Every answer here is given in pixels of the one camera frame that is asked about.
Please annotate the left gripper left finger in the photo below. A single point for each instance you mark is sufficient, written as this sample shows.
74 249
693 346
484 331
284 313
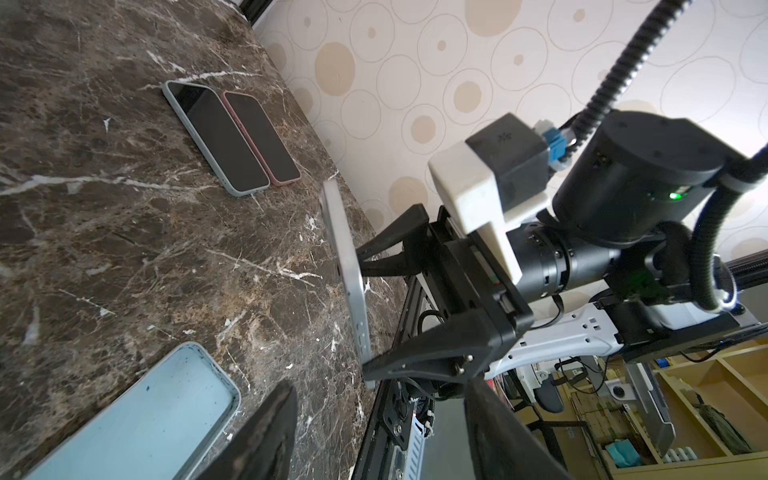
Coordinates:
263 447

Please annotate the pink phone case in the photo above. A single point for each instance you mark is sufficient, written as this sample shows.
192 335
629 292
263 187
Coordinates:
264 141

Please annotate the black base frame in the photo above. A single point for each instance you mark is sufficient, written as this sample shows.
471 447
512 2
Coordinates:
394 443

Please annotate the wooden shelf outside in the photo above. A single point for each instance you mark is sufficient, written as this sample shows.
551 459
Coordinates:
734 383

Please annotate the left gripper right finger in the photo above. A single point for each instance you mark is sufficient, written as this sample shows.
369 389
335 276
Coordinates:
501 446

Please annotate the black phone grey edge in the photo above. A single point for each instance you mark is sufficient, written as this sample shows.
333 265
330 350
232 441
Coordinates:
340 238

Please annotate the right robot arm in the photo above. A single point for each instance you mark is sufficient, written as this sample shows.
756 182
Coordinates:
641 209

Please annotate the black phone silver edge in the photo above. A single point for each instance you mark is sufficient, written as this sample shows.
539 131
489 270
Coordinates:
219 141

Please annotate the light blue case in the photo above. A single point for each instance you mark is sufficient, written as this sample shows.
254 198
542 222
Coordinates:
162 427
216 141

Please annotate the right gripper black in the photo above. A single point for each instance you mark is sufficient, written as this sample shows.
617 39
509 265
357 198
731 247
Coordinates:
485 314

